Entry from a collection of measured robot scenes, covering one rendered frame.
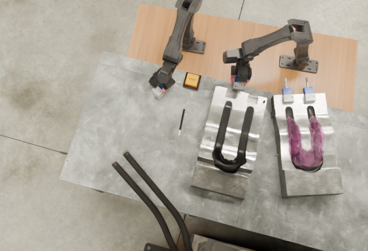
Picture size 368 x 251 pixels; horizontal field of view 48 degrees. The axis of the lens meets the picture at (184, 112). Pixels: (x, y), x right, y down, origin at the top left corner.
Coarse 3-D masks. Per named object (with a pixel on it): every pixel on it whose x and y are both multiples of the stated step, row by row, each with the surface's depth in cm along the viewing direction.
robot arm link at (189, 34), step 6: (186, 0) 181; (192, 0) 181; (186, 6) 184; (192, 18) 191; (192, 24) 198; (186, 30) 198; (192, 30) 202; (186, 36) 201; (192, 36) 205; (186, 42) 205
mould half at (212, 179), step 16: (224, 96) 202; (240, 96) 202; (240, 112) 200; (256, 112) 200; (208, 128) 197; (240, 128) 198; (256, 128) 198; (208, 144) 191; (224, 144) 192; (256, 144) 194; (208, 160) 191; (208, 176) 194; (224, 176) 194; (240, 176) 194; (224, 192) 192; (240, 192) 192
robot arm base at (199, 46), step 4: (196, 40) 219; (184, 44) 212; (192, 44) 217; (196, 44) 218; (200, 44) 218; (204, 44) 218; (184, 48) 216; (188, 48) 216; (192, 48) 218; (196, 48) 218; (200, 48) 218; (204, 48) 218; (192, 52) 218; (196, 52) 217; (200, 52) 217
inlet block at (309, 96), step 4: (304, 88) 205; (308, 88) 205; (312, 88) 205; (304, 92) 205; (308, 92) 205; (312, 92) 205; (304, 96) 204; (308, 96) 203; (312, 96) 203; (304, 100) 204; (308, 100) 202; (312, 100) 202
